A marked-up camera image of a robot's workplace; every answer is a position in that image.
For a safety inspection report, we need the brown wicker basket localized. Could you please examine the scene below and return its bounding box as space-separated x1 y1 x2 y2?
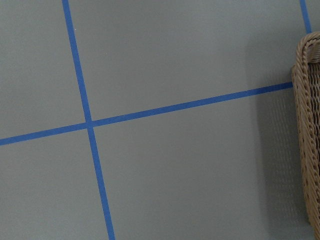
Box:
291 31 320 240

